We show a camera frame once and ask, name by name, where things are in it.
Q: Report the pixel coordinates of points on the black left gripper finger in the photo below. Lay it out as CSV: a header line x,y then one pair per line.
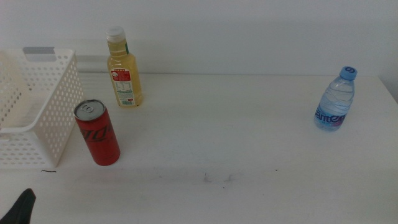
x,y
21,208

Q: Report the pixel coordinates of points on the red soda can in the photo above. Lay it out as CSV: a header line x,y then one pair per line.
x,y
99,137

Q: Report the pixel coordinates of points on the yellow tea bottle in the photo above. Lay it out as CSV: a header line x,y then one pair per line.
x,y
126,77

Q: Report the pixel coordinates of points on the clear water bottle blue cap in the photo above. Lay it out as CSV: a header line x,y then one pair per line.
x,y
335,102

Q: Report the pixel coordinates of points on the white perforated plastic basket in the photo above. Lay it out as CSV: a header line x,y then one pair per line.
x,y
53,124

